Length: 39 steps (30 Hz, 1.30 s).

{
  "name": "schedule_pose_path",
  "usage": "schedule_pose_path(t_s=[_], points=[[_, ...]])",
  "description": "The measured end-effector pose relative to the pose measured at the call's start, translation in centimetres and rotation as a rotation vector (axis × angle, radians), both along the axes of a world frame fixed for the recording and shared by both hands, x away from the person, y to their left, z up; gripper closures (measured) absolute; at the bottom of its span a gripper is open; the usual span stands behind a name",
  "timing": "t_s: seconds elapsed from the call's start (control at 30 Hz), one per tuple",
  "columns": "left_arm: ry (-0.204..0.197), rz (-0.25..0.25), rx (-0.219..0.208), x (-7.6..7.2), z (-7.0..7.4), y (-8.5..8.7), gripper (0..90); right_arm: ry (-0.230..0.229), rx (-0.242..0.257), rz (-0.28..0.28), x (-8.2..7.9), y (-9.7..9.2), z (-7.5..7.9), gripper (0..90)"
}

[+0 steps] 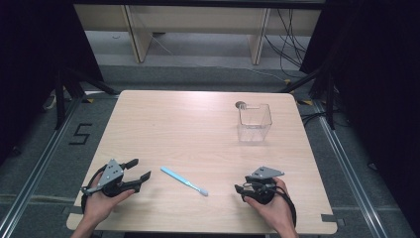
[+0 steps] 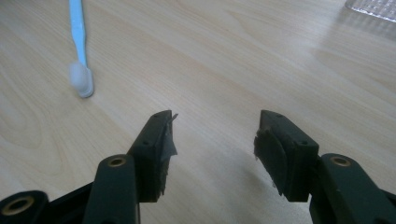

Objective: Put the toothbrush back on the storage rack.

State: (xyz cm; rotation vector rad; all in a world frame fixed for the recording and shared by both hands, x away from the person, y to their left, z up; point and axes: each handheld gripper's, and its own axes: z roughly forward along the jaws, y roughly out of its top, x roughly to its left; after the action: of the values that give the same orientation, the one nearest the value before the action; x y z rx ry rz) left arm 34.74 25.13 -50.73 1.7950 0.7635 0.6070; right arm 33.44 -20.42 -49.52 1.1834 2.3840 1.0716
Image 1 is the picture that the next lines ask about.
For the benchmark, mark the light blue toothbrush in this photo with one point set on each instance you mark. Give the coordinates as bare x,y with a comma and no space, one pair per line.
183,181

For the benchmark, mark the black metal stand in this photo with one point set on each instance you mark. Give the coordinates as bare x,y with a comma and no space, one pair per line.
330,99
61,99

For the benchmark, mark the clear plastic container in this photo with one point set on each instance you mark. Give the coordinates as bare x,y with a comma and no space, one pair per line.
254,130

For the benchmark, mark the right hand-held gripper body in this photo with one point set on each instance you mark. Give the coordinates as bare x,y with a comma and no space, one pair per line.
262,188

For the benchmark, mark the person's left hand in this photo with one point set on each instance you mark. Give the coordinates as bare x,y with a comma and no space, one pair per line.
95,205

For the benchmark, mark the black curtain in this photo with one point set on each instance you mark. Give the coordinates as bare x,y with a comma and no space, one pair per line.
33,66
379,82

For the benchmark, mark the person's right hand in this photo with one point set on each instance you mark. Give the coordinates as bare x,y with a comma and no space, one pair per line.
279,211

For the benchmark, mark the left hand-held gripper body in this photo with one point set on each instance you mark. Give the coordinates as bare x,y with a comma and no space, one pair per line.
110,173

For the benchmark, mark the metal floor rail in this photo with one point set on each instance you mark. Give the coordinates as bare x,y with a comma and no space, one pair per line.
350,172
39,165

